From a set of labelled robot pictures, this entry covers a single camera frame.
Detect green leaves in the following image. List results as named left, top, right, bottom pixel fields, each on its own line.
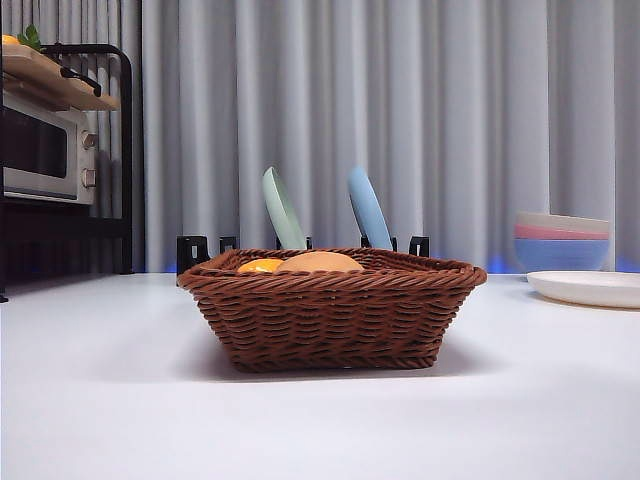
left=17, top=23, right=42, bottom=51

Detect grey curtain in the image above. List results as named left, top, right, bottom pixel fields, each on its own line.
left=0, top=0, right=640, bottom=275

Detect beige bowl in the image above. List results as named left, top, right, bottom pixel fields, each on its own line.
left=514, top=210, right=611, bottom=234

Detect pink bowl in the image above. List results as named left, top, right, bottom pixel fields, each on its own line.
left=514, top=222, right=611, bottom=241

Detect white plate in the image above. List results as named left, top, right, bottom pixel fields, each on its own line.
left=526, top=270, right=640, bottom=309

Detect light blue plate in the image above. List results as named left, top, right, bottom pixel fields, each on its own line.
left=347, top=165, right=394, bottom=250

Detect black metal shelf frame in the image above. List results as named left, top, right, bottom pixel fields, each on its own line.
left=0, top=43, right=134, bottom=302

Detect blue bowl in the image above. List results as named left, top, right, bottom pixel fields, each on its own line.
left=514, top=237, right=611, bottom=274

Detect pale green plate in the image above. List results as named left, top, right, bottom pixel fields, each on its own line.
left=262, top=166, right=308, bottom=250

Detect black plate rack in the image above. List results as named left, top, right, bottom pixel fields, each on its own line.
left=176, top=234, right=430, bottom=275

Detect tan potato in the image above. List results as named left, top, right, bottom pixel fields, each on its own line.
left=275, top=250, right=366, bottom=274

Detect brown wicker basket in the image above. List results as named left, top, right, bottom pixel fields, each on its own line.
left=176, top=246, right=488, bottom=374

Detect wooden shelf board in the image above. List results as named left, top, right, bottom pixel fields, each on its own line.
left=2, top=74, right=121, bottom=112

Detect cream toaster oven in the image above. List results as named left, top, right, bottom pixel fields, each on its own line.
left=2, top=93, right=99, bottom=205

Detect orange plastic corn cob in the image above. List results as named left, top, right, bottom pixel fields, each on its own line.
left=236, top=257, right=287, bottom=274

